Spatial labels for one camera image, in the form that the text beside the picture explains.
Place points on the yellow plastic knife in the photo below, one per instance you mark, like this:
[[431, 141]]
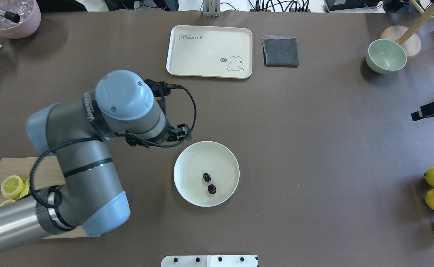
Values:
[[25, 190]]

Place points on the lemon slice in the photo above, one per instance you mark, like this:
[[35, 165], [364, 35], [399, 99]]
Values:
[[11, 187], [7, 202]]

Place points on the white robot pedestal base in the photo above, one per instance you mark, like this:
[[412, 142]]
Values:
[[210, 261]]

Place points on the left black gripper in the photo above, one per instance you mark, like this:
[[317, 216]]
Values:
[[180, 132]]

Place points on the light green bowl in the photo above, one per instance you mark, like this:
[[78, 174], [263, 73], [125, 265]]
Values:
[[385, 56]]

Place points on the pink bowl with ice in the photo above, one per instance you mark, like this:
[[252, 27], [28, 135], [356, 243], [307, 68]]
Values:
[[30, 18]]

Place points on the cream round plate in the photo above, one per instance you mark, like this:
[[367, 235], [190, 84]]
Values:
[[206, 157]]

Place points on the grey folded cloth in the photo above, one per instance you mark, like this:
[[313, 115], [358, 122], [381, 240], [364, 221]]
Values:
[[279, 51]]

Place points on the lower lemon slice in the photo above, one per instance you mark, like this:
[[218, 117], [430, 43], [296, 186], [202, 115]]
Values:
[[7, 202]]

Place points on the cream rabbit tray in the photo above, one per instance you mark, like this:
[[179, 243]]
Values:
[[210, 51]]

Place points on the black muddler in bowl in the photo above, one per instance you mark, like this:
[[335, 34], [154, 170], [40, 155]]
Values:
[[10, 16]]

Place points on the wooden mug tree stand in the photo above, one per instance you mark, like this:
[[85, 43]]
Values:
[[407, 37]]

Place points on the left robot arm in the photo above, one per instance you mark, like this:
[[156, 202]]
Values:
[[74, 183]]

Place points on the upper lemon slice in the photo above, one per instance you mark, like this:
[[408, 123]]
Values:
[[11, 187]]

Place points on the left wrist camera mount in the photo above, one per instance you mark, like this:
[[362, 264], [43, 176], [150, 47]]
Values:
[[161, 89]]

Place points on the dark red cherry pair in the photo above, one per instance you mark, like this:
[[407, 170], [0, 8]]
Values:
[[211, 188]]

